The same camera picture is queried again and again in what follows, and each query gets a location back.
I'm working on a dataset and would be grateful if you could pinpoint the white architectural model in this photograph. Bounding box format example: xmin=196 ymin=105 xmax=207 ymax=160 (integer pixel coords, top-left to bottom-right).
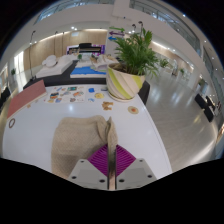
xmin=34 ymin=54 xmax=79 ymax=79

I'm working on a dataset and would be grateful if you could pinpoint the black floor lamp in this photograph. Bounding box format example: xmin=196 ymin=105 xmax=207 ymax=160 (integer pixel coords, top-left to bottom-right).
xmin=28 ymin=30 xmax=37 ymax=81

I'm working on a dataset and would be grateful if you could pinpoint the group of black chairs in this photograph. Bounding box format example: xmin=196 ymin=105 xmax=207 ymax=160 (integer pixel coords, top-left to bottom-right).
xmin=194 ymin=93 xmax=218 ymax=123
xmin=0 ymin=87 xmax=11 ymax=108

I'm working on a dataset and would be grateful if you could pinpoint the round tan sticker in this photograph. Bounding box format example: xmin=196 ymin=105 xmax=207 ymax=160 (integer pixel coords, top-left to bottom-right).
xmin=127 ymin=105 xmax=140 ymax=115

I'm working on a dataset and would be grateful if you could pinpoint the model on blue base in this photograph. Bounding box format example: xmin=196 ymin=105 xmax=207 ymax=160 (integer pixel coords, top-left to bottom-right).
xmin=69 ymin=54 xmax=119 ymax=79

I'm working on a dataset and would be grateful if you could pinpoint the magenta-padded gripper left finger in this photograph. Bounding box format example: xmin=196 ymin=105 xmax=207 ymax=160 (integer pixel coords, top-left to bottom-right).
xmin=67 ymin=143 xmax=110 ymax=190

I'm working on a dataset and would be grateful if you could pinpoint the plant in striped pot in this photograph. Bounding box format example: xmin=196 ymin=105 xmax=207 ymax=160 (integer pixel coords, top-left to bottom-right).
xmin=105 ymin=28 xmax=161 ymax=103

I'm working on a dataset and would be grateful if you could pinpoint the black piano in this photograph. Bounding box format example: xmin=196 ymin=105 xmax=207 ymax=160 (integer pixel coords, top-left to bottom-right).
xmin=77 ymin=42 xmax=103 ymax=54

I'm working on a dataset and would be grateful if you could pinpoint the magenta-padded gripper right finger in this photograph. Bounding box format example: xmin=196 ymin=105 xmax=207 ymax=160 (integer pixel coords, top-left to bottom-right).
xmin=114 ymin=143 xmax=158 ymax=190

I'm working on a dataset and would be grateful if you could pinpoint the black low display platform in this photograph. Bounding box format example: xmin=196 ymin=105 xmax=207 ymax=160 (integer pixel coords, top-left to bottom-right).
xmin=23 ymin=59 xmax=151 ymax=105

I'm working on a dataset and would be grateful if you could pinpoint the beige knitted towel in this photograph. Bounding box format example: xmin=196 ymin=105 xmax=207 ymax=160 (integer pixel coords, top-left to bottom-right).
xmin=50 ymin=115 xmax=119 ymax=191

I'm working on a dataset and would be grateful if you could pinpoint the sign with coloured arrows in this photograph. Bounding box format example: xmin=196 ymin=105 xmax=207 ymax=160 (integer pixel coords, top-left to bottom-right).
xmin=108 ymin=26 xmax=126 ymax=43

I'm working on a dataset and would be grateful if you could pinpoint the purple display screen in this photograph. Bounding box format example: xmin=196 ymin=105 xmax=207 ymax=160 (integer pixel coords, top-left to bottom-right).
xmin=66 ymin=44 xmax=106 ymax=56

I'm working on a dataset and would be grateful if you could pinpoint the colourful printed sheet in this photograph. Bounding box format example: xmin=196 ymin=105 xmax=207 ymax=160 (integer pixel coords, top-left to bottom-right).
xmin=44 ymin=85 xmax=87 ymax=104

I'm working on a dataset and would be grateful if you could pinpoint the orange-brown cutout sticker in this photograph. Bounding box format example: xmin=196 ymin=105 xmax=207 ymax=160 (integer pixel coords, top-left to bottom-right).
xmin=101 ymin=101 xmax=114 ymax=111

